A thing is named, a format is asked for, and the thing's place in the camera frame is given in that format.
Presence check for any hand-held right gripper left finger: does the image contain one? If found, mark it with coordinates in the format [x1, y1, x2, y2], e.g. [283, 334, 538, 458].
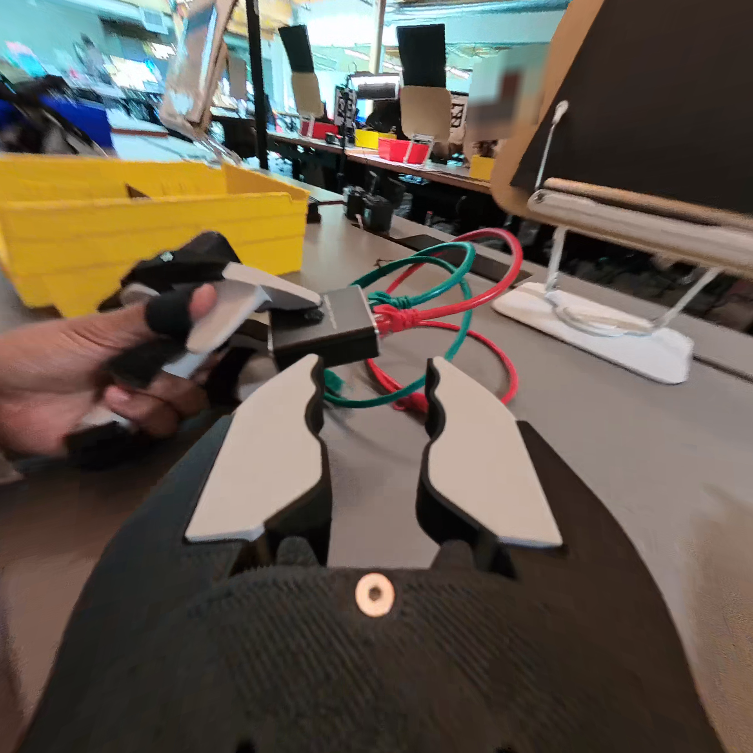
[184, 353, 333, 544]

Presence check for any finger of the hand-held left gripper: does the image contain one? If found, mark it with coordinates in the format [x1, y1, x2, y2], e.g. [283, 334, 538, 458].
[237, 352, 278, 393]
[185, 262, 324, 355]

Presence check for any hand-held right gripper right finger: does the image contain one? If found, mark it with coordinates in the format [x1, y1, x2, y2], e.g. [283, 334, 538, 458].
[415, 356, 565, 549]

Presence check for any yellow plastic bin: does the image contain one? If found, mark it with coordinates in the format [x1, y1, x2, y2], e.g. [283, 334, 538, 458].
[0, 153, 311, 320]

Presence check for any black network splitter box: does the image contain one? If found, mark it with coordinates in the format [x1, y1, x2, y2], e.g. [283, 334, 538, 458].
[267, 285, 381, 371]

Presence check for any green network cable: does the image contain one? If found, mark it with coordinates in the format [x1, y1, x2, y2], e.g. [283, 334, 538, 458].
[321, 240, 477, 409]

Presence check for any red network cable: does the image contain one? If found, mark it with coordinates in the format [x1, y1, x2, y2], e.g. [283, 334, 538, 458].
[365, 227, 526, 414]

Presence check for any person's left hand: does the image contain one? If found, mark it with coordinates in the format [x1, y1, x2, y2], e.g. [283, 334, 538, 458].
[0, 284, 220, 455]

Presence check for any black boxy device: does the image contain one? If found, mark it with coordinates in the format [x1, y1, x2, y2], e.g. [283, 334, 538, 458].
[344, 185, 394, 231]

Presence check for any blue plastic bin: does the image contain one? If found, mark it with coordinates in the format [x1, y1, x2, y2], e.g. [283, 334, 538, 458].
[35, 94, 114, 151]

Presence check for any black pole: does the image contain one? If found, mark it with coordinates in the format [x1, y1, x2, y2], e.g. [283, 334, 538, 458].
[245, 0, 271, 173]

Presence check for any cardboard document stand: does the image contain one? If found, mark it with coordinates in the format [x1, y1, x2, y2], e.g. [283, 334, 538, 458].
[158, 0, 237, 145]

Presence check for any document stand with black board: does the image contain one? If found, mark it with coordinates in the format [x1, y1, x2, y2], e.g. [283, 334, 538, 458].
[490, 0, 753, 386]
[397, 24, 454, 143]
[278, 25, 326, 118]

